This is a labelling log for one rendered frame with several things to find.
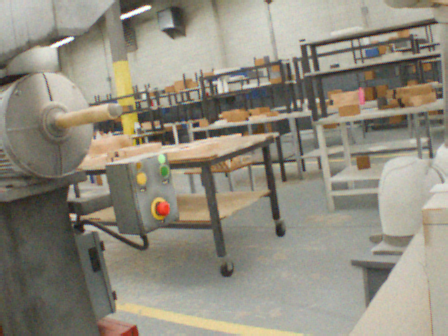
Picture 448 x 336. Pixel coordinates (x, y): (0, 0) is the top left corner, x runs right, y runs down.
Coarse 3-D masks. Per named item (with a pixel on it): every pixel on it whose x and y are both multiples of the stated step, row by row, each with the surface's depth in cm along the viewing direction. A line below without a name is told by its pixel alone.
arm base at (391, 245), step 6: (372, 234) 143; (378, 234) 141; (384, 234) 134; (372, 240) 142; (378, 240) 140; (384, 240) 134; (390, 240) 131; (396, 240) 129; (402, 240) 128; (408, 240) 127; (378, 246) 135; (384, 246) 133; (390, 246) 131; (396, 246) 129; (402, 246) 128; (372, 252) 134; (378, 252) 133; (384, 252) 132; (390, 252) 130; (396, 252) 129; (402, 252) 128
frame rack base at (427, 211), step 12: (432, 204) 41; (444, 204) 40; (432, 216) 40; (444, 216) 39; (432, 228) 40; (444, 228) 39; (432, 240) 40; (444, 240) 40; (432, 252) 40; (444, 252) 40; (432, 264) 41; (444, 264) 40; (432, 276) 41; (444, 276) 40; (432, 288) 41; (444, 288) 40; (432, 300) 41; (444, 300) 40; (432, 312) 41; (444, 312) 40; (432, 324) 41; (444, 324) 40
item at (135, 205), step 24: (120, 168) 120; (144, 168) 123; (168, 168) 130; (120, 192) 122; (144, 192) 122; (168, 192) 129; (120, 216) 123; (144, 216) 121; (168, 216) 128; (120, 240) 127; (144, 240) 125
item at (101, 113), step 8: (104, 104) 91; (72, 112) 97; (80, 112) 95; (88, 112) 93; (96, 112) 91; (104, 112) 90; (64, 120) 98; (72, 120) 96; (80, 120) 95; (88, 120) 93; (96, 120) 92; (104, 120) 92
